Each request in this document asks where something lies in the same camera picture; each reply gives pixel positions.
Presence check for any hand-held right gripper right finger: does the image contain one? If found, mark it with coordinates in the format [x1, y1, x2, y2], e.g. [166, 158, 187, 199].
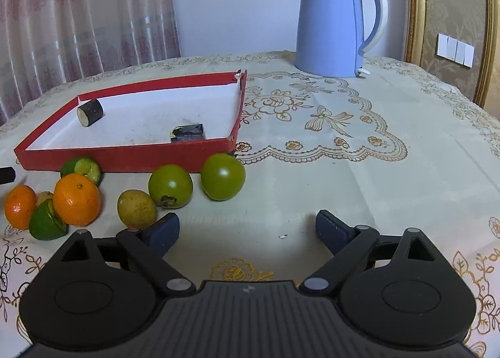
[299, 209, 440, 298]

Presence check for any blue electric kettle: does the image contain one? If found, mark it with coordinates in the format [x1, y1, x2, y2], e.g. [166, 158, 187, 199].
[294, 0, 388, 78]

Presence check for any dark shrivelled peel piece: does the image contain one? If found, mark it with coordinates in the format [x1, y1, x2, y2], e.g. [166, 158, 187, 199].
[170, 124, 205, 144]

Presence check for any green cucumber chunk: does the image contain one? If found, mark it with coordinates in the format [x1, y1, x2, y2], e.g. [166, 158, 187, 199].
[60, 157, 103, 187]

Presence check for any pink patterned curtain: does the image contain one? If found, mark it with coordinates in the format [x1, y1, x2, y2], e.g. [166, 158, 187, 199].
[0, 0, 181, 126]

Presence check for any dark eggplant chunk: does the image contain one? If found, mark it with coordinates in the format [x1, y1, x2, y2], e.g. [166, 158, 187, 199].
[77, 99, 104, 127]

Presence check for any red shallow cardboard box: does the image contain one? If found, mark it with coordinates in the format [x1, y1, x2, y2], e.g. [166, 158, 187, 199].
[13, 71, 248, 173]

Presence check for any green persimmon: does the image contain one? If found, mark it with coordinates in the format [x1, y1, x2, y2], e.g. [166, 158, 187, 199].
[201, 154, 246, 201]
[148, 164, 193, 209]

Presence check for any white wall switch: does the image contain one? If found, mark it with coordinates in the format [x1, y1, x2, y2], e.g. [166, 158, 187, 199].
[436, 33, 476, 68]

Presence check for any gold framed wall panel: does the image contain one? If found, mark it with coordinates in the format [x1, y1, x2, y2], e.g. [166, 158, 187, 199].
[403, 0, 500, 108]

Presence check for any yellow-green lemon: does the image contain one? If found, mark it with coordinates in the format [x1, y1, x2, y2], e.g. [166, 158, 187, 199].
[117, 190, 158, 229]

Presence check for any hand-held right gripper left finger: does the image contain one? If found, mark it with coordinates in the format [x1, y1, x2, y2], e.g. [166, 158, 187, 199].
[58, 213, 196, 298]

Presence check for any orange tangerine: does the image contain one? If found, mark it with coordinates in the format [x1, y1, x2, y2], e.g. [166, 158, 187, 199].
[4, 185, 38, 230]
[52, 173, 101, 226]

